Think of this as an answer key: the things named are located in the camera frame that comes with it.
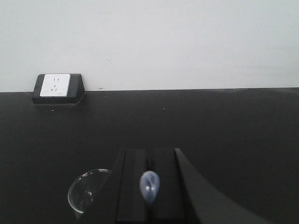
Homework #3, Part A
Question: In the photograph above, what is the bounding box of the clear glass beaker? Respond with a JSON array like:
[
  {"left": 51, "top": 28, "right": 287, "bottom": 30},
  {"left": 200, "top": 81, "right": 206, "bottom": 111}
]
[{"left": 67, "top": 168, "right": 112, "bottom": 223}]

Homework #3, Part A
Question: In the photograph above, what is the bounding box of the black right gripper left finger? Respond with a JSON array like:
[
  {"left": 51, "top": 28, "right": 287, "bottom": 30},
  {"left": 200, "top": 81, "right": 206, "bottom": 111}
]
[{"left": 77, "top": 149, "right": 148, "bottom": 224}]

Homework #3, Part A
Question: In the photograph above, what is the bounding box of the clear plastic dropper pipette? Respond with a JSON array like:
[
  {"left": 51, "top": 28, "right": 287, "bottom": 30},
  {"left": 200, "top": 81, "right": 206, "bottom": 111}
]
[{"left": 139, "top": 170, "right": 160, "bottom": 207}]

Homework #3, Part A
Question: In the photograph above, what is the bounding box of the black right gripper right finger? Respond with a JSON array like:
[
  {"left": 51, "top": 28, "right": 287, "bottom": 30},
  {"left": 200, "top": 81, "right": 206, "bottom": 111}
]
[{"left": 150, "top": 148, "right": 269, "bottom": 224}]

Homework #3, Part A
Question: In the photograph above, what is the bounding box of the white power socket black housing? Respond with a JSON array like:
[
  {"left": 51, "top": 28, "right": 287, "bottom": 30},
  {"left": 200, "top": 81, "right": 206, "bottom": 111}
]
[{"left": 32, "top": 74, "right": 85, "bottom": 104}]

